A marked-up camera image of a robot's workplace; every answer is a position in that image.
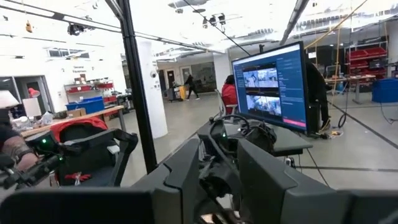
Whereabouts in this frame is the blue crate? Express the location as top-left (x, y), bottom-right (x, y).
top-left (371, 78), bottom-right (398, 104)

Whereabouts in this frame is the black upright frame post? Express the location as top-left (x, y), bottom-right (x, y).
top-left (104, 0), bottom-right (159, 174)

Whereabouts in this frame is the dark grey desk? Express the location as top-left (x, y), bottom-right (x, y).
top-left (198, 119), bottom-right (314, 158)

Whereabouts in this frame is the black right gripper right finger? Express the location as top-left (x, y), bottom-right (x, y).
top-left (236, 139), bottom-right (398, 224)

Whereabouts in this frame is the white round pillar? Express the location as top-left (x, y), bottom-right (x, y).
top-left (136, 40), bottom-right (169, 139)

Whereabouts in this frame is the white lampshade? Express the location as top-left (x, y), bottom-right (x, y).
top-left (0, 90), bottom-right (20, 110)

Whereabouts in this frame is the shelf with red bins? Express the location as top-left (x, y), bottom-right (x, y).
top-left (63, 79), bottom-right (114, 95)
top-left (345, 40), bottom-right (389, 80)

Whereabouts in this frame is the yellow cart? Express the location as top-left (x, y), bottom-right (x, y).
top-left (169, 81), bottom-right (187, 103)

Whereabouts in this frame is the hanging yellow cable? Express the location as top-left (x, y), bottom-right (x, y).
top-left (303, 0), bottom-right (369, 50)

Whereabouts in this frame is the brown cardboard box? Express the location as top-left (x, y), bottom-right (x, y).
top-left (67, 108), bottom-right (87, 119)

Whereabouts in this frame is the blue storage bin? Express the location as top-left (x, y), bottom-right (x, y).
top-left (65, 95), bottom-right (106, 115)

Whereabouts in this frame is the grey work table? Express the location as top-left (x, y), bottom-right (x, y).
top-left (324, 74), bottom-right (377, 105)

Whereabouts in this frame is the overhead camera cluster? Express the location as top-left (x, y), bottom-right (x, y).
top-left (201, 12), bottom-right (227, 29)

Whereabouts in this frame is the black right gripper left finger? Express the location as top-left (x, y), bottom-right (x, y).
top-left (0, 139), bottom-right (200, 224)

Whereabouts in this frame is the white box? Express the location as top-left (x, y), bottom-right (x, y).
top-left (22, 98), bottom-right (42, 118)

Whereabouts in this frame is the wooden workbench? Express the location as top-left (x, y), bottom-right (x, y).
top-left (20, 105), bottom-right (127, 139)

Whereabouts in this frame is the red and black backpack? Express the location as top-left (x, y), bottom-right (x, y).
top-left (50, 116), bottom-right (125, 188)

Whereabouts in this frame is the blue screen monitor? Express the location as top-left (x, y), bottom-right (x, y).
top-left (231, 40), bottom-right (310, 135)

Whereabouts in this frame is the black ceiling camera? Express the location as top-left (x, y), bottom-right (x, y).
top-left (67, 23), bottom-right (86, 36)

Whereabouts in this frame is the white chair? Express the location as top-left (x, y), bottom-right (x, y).
top-left (215, 89), bottom-right (239, 123)

